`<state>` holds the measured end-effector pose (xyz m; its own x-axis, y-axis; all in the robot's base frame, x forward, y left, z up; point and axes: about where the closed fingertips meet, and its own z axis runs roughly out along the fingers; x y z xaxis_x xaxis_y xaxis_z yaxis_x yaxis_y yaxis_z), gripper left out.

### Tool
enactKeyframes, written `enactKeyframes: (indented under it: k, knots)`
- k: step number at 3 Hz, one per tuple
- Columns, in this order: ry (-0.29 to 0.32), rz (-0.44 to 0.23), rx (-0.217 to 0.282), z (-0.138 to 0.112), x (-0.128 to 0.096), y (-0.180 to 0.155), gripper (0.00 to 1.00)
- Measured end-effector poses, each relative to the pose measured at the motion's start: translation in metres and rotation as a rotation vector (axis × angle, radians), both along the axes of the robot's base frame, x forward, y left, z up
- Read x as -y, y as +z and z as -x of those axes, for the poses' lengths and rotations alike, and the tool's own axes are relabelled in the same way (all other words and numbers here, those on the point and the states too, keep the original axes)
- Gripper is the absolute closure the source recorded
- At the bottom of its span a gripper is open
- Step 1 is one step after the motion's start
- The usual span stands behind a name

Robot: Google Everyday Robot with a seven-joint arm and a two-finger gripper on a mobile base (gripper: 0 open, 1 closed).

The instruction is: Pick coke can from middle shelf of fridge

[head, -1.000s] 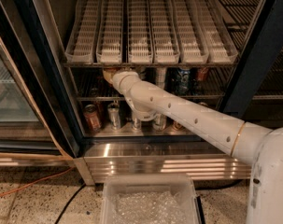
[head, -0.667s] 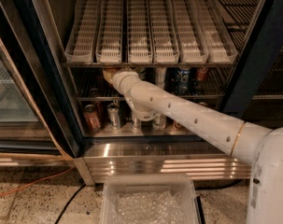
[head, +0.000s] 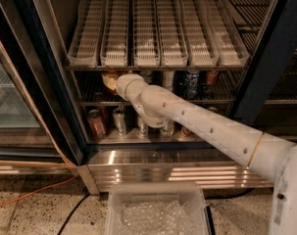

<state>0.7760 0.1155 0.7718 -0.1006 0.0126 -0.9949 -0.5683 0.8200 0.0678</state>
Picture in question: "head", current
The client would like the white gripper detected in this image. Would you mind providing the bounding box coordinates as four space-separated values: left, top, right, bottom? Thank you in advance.
102 72 148 102

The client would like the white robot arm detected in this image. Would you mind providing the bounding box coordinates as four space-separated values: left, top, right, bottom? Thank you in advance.
116 73 297 235

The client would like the silver can bottom left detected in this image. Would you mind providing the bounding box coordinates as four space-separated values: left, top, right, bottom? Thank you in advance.
113 108 126 136

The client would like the red-orange can bottom shelf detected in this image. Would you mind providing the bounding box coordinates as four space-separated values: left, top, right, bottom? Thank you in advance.
87 110 107 137

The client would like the tall white can middle shelf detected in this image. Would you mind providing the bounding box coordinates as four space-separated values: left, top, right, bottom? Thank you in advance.
163 70 174 91

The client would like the blue can middle shelf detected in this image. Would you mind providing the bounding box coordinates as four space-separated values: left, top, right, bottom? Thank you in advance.
182 71 199 100

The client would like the orange can bottom shelf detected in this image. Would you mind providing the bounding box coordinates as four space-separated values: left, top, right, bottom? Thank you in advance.
180 126 192 136

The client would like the open glass fridge door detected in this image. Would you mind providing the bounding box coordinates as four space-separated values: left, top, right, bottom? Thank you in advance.
0 0 83 165

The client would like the red can middle shelf right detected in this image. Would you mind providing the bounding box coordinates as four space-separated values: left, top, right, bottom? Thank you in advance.
205 70 220 85

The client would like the blue white can bottom shelf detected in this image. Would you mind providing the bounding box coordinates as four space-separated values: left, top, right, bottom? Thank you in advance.
207 107 219 113

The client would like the stainless steel fridge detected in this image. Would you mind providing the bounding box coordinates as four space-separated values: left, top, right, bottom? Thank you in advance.
33 0 297 192

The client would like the clear plastic bin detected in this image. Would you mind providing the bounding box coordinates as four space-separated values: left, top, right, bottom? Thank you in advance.
104 182 213 235

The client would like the middle wire shelf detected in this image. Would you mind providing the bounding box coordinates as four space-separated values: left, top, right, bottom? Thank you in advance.
74 70 240 107

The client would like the black cable left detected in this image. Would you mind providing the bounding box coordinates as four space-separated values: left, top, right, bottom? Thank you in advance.
57 193 91 235

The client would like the black cable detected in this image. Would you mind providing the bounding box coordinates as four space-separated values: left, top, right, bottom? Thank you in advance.
57 193 91 235
204 187 273 201

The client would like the orange cable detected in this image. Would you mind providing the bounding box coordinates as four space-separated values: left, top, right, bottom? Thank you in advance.
0 175 78 212

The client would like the black cable right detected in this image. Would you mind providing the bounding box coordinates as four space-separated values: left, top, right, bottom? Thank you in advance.
204 187 273 201

